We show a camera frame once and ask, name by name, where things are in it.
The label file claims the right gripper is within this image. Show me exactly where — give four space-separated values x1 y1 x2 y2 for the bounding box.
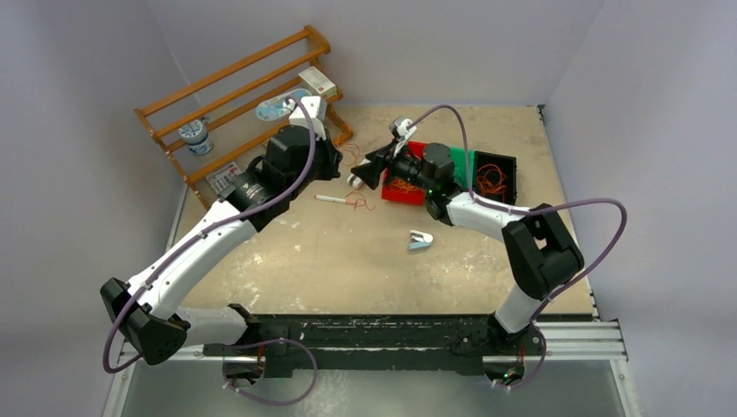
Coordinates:
351 138 434 194

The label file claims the orange cable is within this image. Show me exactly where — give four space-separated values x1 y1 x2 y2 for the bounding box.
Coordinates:
335 123 375 211
476 163 509 200

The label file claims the yellow cable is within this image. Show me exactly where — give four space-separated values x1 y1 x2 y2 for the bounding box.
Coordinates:
388 178 426 195

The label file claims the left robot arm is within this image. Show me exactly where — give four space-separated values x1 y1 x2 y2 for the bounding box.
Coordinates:
100 123 342 374

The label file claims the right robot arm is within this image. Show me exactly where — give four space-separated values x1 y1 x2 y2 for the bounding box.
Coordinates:
351 142 585 354

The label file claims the white stapler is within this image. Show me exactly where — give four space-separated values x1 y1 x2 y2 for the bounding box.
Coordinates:
347 174 364 189

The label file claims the white marker with orange cap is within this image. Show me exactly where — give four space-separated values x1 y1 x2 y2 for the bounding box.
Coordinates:
315 195 357 207

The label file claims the red plastic bin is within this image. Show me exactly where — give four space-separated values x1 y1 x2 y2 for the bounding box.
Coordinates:
381 141 426 206

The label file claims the wooden shelf rack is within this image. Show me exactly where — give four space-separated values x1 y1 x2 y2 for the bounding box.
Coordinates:
134 25 331 209

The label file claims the blue white oval package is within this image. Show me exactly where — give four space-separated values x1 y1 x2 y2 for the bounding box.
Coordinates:
255 88 311 122

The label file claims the white red box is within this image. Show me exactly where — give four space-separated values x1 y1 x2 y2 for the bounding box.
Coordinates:
298 66 338 100

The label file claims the white blue staple remover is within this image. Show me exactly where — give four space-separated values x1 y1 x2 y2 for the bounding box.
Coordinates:
408 230 434 252

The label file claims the green plastic bin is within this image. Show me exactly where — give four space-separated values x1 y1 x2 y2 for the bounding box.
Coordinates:
449 147 475 189

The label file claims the coloured marker set pack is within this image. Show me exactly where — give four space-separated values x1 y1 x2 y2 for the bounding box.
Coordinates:
206 162 242 194

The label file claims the black plastic bin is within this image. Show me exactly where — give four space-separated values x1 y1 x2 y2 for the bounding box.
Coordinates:
473 150 517 205

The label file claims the blue white tape roll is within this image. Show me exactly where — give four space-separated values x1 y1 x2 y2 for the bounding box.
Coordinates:
177 119 214 156

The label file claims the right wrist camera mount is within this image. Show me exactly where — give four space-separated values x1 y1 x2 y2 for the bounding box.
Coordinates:
389 116 417 157

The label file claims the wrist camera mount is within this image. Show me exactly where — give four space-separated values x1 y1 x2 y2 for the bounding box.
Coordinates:
389 116 417 157
282 96 328 140

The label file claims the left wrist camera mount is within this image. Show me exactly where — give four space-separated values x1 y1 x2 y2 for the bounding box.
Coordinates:
282 96 328 140

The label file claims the right arm purple hose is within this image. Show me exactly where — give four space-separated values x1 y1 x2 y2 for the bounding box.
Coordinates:
408 103 628 394

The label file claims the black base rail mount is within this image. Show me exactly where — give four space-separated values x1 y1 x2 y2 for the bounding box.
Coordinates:
203 314 545 383

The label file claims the aluminium frame rail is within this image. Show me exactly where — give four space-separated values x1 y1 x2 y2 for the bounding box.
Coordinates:
102 319 643 417

